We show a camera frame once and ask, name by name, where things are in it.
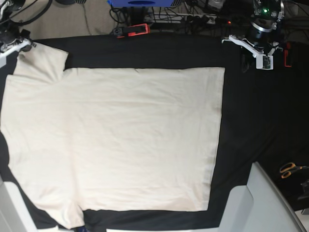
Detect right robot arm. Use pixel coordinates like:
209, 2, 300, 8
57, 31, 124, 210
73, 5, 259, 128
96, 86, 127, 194
0, 0, 52, 67

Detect orange handled scissors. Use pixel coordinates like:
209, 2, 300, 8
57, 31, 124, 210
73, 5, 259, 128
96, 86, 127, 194
279, 162, 309, 179

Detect orange black clamp right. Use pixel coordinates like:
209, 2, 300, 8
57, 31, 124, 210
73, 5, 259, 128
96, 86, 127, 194
283, 42, 292, 68

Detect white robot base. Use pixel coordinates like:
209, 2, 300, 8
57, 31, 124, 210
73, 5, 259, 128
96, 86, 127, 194
0, 174, 60, 232
105, 161, 309, 232

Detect white cotton T-shirt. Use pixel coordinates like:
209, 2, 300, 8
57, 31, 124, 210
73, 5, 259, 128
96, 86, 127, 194
0, 44, 225, 229

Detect orange black clamp top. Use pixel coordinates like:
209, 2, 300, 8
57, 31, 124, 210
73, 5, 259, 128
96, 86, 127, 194
112, 23, 150, 38

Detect black device at edge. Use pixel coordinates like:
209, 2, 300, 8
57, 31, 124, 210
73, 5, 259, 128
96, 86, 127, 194
297, 179, 309, 200

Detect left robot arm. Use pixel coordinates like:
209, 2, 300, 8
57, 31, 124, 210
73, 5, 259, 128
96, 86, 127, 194
222, 0, 285, 73

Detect blue plastic box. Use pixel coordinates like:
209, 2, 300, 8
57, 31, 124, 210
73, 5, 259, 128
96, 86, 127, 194
107, 0, 174, 8

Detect orange black clamp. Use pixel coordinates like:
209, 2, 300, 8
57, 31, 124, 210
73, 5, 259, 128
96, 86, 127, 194
283, 42, 292, 68
112, 23, 150, 38

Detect black power strip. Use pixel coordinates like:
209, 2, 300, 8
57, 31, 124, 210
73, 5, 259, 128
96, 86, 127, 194
215, 16, 236, 26

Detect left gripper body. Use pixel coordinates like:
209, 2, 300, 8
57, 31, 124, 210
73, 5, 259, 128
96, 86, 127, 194
221, 35, 282, 70

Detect white power strip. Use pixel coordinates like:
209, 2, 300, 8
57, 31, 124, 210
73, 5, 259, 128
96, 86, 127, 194
144, 13, 217, 25

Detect black table cloth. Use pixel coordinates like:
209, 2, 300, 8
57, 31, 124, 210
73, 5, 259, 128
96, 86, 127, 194
0, 33, 309, 230

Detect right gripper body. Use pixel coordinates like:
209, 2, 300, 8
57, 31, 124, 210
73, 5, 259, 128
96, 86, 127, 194
0, 29, 36, 68

